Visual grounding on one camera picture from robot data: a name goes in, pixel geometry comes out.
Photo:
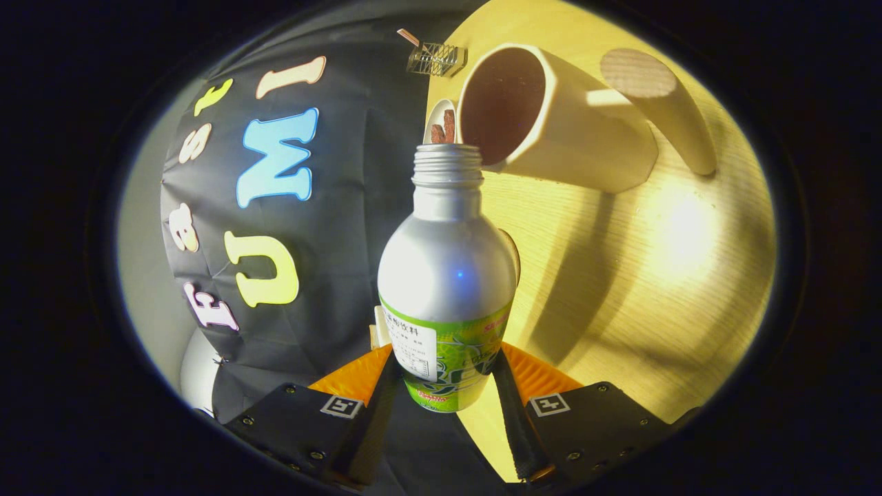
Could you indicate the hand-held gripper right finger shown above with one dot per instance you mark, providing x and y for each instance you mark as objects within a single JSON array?
[{"x": 513, "y": 427}]

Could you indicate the silver juice bottle green label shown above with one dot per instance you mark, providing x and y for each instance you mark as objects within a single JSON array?
[{"x": 444, "y": 269}]

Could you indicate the wooden table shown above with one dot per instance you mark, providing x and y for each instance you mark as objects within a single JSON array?
[{"x": 654, "y": 275}]

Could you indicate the black backdrop cloth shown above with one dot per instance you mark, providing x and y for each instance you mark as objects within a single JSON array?
[{"x": 344, "y": 227}]

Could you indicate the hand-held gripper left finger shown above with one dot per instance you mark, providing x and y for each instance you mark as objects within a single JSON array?
[{"x": 375, "y": 427}]

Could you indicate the round cork coaster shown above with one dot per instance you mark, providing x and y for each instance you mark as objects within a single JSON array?
[{"x": 515, "y": 256}]

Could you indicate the brown meat piece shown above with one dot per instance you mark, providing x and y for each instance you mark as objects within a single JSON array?
[
  {"x": 449, "y": 125},
  {"x": 437, "y": 134}
]

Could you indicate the white oval plate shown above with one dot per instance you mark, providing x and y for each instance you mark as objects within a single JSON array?
[{"x": 441, "y": 110}]

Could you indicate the pink striped straw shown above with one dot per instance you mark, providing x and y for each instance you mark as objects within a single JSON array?
[{"x": 408, "y": 37}]

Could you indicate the white toaster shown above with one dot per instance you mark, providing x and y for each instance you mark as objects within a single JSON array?
[{"x": 380, "y": 331}]

